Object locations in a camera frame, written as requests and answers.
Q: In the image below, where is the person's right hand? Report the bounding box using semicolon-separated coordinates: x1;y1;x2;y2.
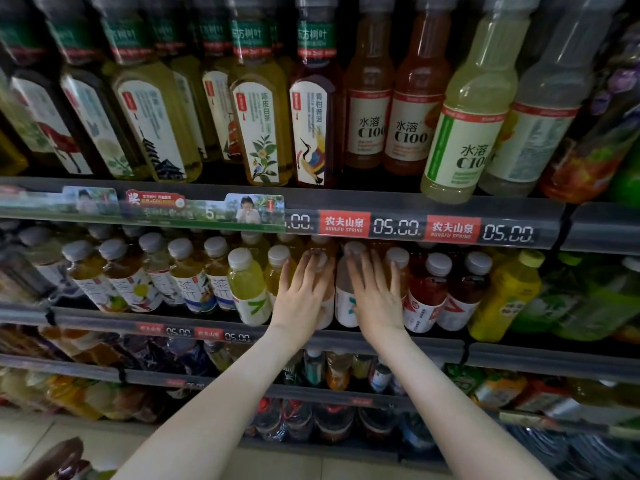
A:
347;251;406;344

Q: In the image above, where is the person's left hand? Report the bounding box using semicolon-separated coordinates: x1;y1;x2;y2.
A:
268;251;336;348

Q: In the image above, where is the drinks shelf unit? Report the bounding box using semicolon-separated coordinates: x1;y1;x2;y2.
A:
0;0;640;471

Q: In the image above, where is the person's right forearm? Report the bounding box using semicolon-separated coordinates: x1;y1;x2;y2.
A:
375;329;556;480

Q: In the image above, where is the person's left forearm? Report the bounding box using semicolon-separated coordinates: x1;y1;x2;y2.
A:
115;329;321;480

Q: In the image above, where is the red shelf price strip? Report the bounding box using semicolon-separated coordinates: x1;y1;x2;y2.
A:
0;183;566;251

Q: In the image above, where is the narrow shelf price strip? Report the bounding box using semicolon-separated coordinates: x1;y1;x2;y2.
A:
135;319;256;344

